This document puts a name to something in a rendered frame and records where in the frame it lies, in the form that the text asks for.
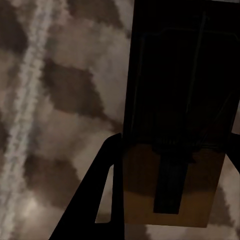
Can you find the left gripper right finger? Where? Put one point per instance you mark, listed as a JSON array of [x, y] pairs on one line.
[[234, 153]]

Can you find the mousetrap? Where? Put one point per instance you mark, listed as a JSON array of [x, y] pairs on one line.
[[182, 97]]

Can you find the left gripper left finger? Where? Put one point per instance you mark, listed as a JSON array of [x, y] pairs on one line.
[[78, 220]]

